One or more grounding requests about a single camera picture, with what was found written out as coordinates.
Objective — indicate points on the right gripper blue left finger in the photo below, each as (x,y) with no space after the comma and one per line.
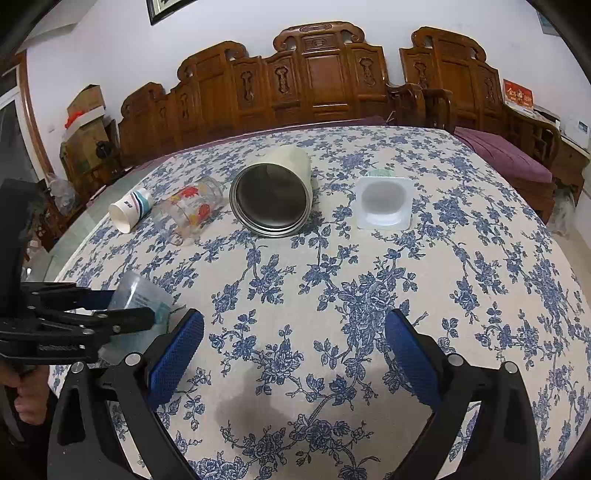
(143,382)

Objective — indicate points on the carved wooden armchair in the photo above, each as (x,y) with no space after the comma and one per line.
(443,59)

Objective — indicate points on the cream steel-lined tumbler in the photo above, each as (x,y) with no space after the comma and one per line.
(272,195)

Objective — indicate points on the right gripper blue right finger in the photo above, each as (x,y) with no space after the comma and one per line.
(447,384)

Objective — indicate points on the carved wooden sofa bench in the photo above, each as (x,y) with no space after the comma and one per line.
(320,72)

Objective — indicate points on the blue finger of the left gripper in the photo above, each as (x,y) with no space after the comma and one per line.
(98,327)
(65,296)

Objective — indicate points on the black framed wall picture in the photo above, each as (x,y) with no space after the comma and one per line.
(160,9)

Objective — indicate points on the purple armchair cushion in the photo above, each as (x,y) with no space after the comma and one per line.
(503,156)

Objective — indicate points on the clear frosted plastic cup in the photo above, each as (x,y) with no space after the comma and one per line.
(134,291)

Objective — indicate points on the red sign card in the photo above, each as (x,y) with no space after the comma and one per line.
(518,96)

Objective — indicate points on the white paper cup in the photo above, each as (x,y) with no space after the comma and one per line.
(130,209)

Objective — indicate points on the wooden side cabinet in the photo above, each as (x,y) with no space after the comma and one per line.
(568,156)

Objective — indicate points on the glass cup with red flowers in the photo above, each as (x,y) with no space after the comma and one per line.
(182,216)

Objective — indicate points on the stacked cardboard boxes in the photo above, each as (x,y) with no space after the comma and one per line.
(86,144)

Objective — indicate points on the white green plastic cup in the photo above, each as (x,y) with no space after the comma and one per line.
(383,202)

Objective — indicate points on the person's left hand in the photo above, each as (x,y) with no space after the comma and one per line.
(32,392)

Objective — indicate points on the blue floral tablecloth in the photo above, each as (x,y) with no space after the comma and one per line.
(294,378)

